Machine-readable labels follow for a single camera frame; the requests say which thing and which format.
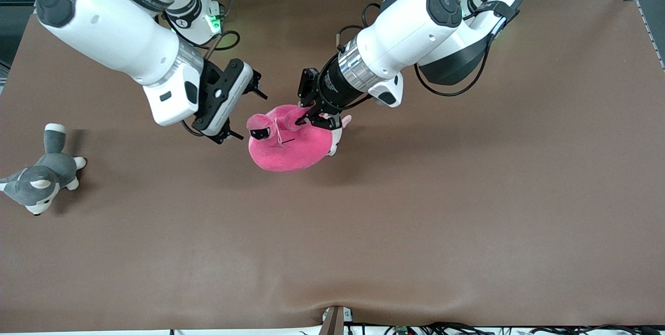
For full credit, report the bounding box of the bright pink round plush toy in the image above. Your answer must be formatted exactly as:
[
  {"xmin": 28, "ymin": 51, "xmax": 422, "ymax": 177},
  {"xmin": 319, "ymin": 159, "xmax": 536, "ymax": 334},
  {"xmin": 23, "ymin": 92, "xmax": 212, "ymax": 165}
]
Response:
[{"xmin": 246, "ymin": 105, "xmax": 343, "ymax": 172}]

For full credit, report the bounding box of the pale pink white plush dog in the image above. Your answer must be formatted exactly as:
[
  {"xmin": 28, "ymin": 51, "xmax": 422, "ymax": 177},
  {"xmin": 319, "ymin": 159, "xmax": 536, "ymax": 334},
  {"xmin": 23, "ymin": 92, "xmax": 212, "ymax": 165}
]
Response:
[{"xmin": 326, "ymin": 114, "xmax": 352, "ymax": 156}]

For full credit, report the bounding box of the brown table mat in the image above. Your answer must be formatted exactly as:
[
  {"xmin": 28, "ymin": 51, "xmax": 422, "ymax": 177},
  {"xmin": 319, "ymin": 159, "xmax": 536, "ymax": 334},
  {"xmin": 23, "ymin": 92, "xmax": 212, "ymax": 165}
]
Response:
[{"xmin": 0, "ymin": 0, "xmax": 665, "ymax": 333}]

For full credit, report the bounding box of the grey white husky plush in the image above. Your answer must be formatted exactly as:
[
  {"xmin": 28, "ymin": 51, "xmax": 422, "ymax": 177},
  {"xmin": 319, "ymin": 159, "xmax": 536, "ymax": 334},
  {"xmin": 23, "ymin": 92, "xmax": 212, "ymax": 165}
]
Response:
[{"xmin": 0, "ymin": 123, "xmax": 87, "ymax": 216}]

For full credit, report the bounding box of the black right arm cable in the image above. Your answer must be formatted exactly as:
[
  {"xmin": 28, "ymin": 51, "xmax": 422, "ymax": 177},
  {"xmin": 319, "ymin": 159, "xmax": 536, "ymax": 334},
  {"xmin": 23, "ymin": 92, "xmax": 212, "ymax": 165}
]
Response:
[{"xmin": 179, "ymin": 30, "xmax": 241, "ymax": 138}]

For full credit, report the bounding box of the metal table clamp bracket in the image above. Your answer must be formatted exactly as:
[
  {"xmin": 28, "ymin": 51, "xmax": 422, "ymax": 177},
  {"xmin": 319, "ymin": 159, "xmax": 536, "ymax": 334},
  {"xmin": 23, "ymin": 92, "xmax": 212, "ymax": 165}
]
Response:
[{"xmin": 318, "ymin": 305, "xmax": 354, "ymax": 335}]

